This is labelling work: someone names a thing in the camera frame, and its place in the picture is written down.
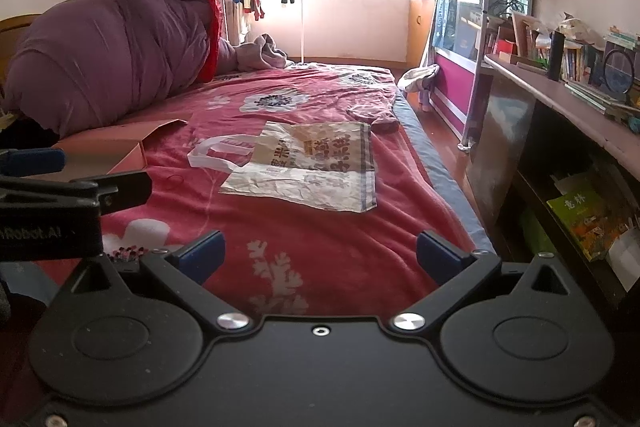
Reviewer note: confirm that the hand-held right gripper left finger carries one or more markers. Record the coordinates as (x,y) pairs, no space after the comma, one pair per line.
(202,254)

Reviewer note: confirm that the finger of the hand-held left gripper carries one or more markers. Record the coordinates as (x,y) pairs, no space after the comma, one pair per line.
(30,162)
(115,194)

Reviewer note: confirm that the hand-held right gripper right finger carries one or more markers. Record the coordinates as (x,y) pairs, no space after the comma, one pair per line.
(435,257)

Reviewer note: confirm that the pink cardboard box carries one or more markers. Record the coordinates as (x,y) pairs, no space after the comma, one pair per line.
(100,147)

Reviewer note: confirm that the beige printed shopping bag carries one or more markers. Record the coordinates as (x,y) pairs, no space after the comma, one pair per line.
(310,167)

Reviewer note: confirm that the grey blue mattress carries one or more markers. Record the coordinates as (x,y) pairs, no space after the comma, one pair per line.
(442,179)

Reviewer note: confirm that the red floral blanket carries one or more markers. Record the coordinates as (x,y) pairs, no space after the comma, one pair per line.
(300,247)

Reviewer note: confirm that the purple duvet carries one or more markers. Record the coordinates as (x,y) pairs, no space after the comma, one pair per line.
(100,57)

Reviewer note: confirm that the wooden headboard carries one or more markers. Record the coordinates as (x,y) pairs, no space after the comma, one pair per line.
(15,27)

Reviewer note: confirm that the green book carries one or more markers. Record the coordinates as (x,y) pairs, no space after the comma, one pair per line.
(575,217)

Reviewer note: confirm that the white cloth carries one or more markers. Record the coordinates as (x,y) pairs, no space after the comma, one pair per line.
(417,79)

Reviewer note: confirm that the wooden desk with shelves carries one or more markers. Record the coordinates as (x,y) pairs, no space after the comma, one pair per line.
(550,102)

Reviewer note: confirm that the crumpled lavender cloth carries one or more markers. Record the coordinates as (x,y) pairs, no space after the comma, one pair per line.
(265,54)

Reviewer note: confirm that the orange wooden cabinet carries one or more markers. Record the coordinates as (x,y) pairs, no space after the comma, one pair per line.
(420,27)

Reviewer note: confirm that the black bottle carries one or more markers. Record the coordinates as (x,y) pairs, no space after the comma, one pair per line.
(556,57)

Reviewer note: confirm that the row of books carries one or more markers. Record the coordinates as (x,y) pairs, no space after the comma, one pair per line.
(575,62)

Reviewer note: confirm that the white drying rack pole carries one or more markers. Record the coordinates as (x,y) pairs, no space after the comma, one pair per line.
(304,17)

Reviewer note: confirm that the round black framed magnifier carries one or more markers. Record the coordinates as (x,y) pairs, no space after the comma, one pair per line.
(620,72)

